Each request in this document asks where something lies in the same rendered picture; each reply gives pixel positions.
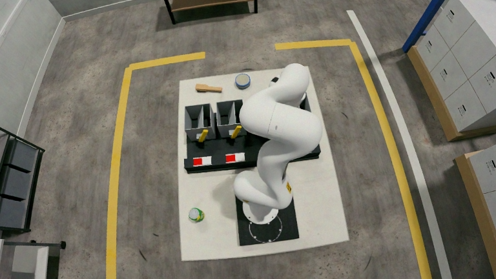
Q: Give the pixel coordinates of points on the small round tin with blue rim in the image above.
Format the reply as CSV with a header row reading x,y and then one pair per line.
x,y
242,81

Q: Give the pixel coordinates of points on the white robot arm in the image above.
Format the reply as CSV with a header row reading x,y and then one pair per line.
x,y
294,133

